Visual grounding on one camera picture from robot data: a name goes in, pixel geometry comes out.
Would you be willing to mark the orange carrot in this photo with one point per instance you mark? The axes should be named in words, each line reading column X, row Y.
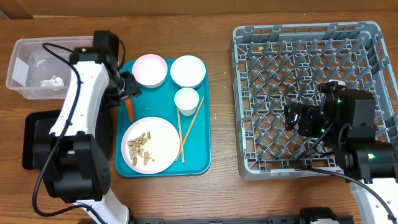
column 129, row 109

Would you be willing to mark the grey dishwasher rack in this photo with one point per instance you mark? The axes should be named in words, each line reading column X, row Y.
column 295, row 60

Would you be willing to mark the pink plate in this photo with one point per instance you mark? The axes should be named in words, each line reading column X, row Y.
column 164, row 144

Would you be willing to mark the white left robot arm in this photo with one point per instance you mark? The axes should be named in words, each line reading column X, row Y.
column 74, row 169

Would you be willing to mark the black tray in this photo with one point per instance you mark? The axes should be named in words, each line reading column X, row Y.
column 38, row 124

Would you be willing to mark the white tissue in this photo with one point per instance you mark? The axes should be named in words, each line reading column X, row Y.
column 55, row 83

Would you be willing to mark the wooden chopstick right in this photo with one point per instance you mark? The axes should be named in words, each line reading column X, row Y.
column 193, row 120

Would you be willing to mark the wooden chopstick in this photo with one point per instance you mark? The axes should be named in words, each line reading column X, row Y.
column 193, row 120
column 181, row 152

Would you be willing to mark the pink bowl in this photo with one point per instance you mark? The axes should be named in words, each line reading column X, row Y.
column 150, row 70

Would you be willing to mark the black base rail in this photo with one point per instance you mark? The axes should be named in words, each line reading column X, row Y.
column 305, row 216

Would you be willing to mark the teal serving tray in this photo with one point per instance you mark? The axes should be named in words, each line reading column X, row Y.
column 159, row 102

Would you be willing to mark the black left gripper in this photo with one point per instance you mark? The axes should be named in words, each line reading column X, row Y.
column 132, row 89

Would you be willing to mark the peanut shell scraps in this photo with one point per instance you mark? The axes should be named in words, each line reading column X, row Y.
column 137, row 149

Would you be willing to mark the white cup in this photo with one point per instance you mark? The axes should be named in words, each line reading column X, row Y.
column 186, row 100

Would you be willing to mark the wooden chopstick left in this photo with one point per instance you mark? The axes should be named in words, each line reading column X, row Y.
column 181, row 152

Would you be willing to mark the white bowl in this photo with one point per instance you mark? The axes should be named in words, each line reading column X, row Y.
column 188, row 71

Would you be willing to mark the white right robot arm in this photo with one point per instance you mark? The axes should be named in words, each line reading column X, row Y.
column 345, row 122

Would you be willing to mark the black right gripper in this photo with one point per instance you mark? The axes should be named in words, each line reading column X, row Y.
column 310, row 116

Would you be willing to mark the clear plastic bin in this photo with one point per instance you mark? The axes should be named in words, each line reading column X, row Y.
column 30, row 64

